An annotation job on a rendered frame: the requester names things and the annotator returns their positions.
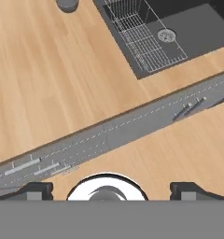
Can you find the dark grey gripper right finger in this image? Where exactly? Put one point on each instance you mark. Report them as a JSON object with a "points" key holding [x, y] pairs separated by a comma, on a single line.
{"points": [[183, 187]]}

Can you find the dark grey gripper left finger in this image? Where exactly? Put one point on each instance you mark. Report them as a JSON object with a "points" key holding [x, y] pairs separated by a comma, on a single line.
{"points": [[39, 188]]}

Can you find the white round thing, black rim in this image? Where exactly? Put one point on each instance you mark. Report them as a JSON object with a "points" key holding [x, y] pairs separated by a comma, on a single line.
{"points": [[82, 189]]}

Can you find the grey cupboard front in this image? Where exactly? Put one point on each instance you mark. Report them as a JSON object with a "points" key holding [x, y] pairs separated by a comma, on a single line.
{"points": [[79, 146], [148, 119]]}

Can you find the dark grey sink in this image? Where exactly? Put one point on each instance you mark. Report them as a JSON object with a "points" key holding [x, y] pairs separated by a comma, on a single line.
{"points": [[204, 34]]}

